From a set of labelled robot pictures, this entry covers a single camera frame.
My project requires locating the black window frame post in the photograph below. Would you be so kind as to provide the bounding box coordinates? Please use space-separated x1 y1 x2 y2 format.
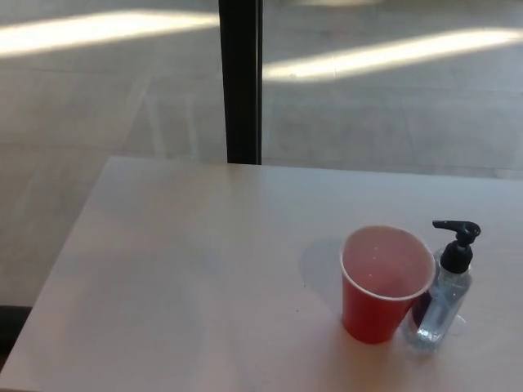
218 0 263 166

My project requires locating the clear pump soap bottle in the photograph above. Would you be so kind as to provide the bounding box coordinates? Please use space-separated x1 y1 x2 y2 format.
403 220 481 354

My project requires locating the red plastic cup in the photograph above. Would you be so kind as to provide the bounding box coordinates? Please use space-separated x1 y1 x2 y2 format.
339 224 436 345

